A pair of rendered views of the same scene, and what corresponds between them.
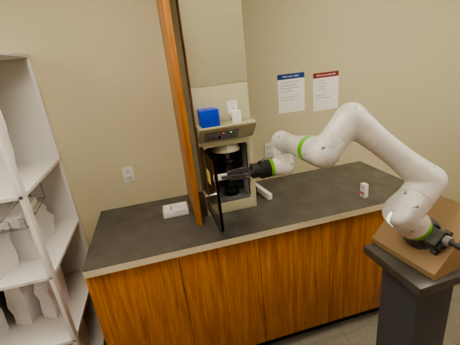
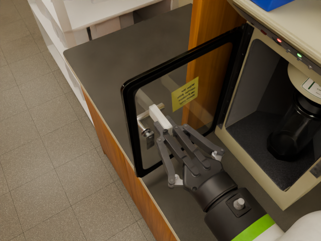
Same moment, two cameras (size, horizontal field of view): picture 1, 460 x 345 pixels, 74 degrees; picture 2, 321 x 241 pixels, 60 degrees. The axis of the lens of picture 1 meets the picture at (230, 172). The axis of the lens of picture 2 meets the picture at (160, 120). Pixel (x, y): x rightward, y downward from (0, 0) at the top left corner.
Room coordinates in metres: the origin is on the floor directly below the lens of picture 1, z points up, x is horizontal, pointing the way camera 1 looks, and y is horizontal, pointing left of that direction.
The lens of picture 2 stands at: (1.33, -0.27, 1.75)
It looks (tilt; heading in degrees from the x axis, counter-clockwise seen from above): 55 degrees down; 70
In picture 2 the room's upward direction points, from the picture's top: straight up
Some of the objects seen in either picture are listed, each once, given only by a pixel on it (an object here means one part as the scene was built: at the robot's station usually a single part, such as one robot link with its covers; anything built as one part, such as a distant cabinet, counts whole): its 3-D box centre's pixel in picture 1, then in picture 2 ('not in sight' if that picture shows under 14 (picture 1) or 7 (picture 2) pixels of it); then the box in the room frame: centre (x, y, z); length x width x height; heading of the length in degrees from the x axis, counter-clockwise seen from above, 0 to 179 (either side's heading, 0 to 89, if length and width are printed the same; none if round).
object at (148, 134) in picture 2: not in sight; (149, 139); (1.42, 0.07, 1.18); 0.02 x 0.02 x 0.06; 15
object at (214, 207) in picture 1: (211, 188); (181, 113); (1.52, 0.11, 1.19); 0.30 x 0.01 x 0.40; 15
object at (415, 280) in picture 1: (418, 259); not in sight; (1.10, -0.79, 0.92); 0.32 x 0.32 x 0.04; 14
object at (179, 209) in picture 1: (175, 209); not in sight; (1.79, 0.38, 0.96); 0.16 x 0.12 x 0.04; 102
